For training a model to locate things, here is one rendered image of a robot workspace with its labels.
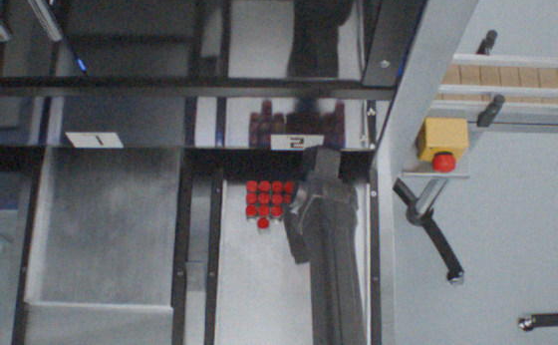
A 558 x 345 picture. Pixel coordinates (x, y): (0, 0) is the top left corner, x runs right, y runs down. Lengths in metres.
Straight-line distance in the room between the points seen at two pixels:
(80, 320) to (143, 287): 0.13
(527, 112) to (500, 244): 0.96
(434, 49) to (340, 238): 0.26
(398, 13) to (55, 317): 0.79
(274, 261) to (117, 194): 0.32
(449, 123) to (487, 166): 1.15
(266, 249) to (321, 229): 0.38
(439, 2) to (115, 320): 0.77
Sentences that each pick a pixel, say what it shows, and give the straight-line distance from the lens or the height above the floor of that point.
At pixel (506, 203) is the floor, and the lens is 2.28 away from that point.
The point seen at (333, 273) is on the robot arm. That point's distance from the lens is 0.78.
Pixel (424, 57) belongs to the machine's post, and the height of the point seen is 1.30.
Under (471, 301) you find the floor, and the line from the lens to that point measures 2.16.
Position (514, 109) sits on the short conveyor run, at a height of 0.93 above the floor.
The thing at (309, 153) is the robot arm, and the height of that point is 1.12.
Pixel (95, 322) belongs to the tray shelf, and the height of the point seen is 0.88.
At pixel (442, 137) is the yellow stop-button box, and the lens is 1.15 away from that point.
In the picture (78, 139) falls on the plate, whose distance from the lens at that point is 1.17.
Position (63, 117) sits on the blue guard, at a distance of 1.10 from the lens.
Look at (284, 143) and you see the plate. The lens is 1.12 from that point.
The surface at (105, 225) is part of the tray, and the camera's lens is 1.26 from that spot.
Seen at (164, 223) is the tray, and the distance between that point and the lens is 1.24.
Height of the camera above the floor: 2.05
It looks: 72 degrees down
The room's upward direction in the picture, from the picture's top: 1 degrees counter-clockwise
